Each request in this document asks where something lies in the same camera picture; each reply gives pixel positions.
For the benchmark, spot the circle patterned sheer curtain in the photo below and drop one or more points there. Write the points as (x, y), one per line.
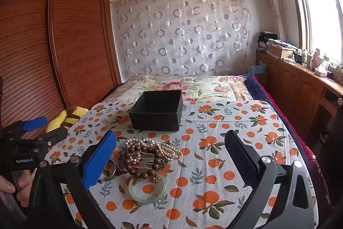
(174, 30)

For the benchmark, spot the blue paper bag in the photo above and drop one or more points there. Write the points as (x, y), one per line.
(258, 69)

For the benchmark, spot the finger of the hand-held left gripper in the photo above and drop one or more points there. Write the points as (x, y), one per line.
(34, 123)
(55, 137)

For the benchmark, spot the person's left hand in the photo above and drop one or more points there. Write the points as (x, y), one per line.
(24, 183)

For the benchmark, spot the wooden wardrobe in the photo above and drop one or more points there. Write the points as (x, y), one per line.
(67, 30)

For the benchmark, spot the floral blanket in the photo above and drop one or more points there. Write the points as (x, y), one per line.
(203, 89)

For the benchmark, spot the dark blue blanket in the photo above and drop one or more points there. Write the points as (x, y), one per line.
(257, 86)

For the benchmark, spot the tissue box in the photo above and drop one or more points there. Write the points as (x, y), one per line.
(320, 71)

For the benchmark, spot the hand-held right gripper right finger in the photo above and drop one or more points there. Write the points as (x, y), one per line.
(241, 159)

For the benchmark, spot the black box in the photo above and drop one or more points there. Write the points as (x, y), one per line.
(152, 121)

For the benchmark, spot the window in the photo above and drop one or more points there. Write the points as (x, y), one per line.
(319, 3)

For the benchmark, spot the cardboard box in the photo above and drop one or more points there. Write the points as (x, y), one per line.
(278, 52)

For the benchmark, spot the red blanket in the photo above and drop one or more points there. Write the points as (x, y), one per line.
(308, 154)

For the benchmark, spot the pale green jade bangle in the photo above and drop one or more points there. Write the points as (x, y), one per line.
(134, 191)

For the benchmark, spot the pile of dark clothes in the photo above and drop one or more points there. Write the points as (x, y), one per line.
(265, 40)

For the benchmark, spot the yellow plush toy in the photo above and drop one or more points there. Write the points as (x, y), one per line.
(57, 121)

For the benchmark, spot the orange print bedsheet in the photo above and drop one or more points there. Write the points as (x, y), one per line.
(227, 116)

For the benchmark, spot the gold charm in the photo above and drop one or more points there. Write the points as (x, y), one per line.
(156, 178)

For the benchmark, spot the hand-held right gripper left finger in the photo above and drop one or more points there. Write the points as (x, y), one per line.
(99, 162)

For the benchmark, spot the wooden cabinet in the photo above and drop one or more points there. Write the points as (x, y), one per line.
(294, 84)

